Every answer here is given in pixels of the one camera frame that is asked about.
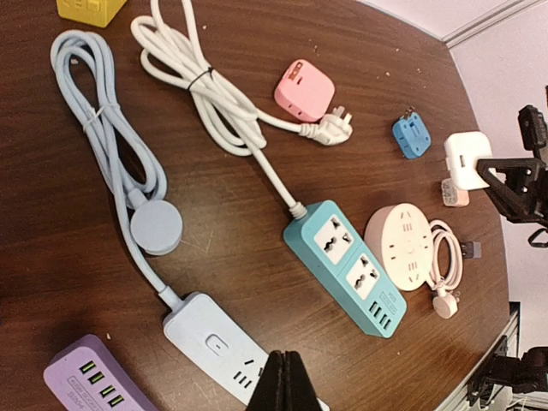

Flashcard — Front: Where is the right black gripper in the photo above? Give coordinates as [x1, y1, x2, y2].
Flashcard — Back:
[476, 104, 547, 225]

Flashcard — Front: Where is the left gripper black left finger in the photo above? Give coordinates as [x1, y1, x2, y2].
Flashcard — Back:
[247, 351, 285, 411]

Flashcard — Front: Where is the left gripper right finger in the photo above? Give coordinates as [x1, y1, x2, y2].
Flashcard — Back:
[284, 351, 321, 411]

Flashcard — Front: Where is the grey-blue power strip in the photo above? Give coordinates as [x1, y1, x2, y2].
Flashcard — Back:
[160, 289, 329, 410]

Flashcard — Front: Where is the small peach plug adapter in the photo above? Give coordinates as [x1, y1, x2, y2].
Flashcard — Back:
[441, 178, 469, 207]

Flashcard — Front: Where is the dark grey charger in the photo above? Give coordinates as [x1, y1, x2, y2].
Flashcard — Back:
[460, 241, 482, 259]

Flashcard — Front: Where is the white charger block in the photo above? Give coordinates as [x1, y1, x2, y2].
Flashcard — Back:
[444, 131, 492, 191]

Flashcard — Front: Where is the blue plug adapter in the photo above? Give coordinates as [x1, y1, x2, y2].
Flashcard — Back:
[392, 106, 432, 159]

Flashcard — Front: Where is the pink round socket base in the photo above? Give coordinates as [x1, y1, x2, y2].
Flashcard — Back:
[364, 203, 433, 291]

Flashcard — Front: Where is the pink-white socket cable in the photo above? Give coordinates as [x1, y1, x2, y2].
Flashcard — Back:
[421, 218, 464, 320]

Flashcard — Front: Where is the teal power strip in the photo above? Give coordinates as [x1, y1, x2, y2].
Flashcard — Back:
[283, 200, 407, 338]

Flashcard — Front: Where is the purple power strip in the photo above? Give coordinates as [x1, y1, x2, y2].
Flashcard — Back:
[43, 334, 157, 411]

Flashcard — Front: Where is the pink cube adapter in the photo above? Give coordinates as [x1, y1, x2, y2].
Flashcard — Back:
[274, 59, 335, 122]

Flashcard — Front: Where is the light blue cable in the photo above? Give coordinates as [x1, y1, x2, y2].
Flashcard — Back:
[49, 31, 185, 309]

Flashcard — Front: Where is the yellow cube adapter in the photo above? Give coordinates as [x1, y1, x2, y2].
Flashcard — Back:
[57, 0, 127, 28]

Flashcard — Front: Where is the right aluminium frame post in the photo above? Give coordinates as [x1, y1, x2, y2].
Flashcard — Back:
[441, 0, 546, 49]

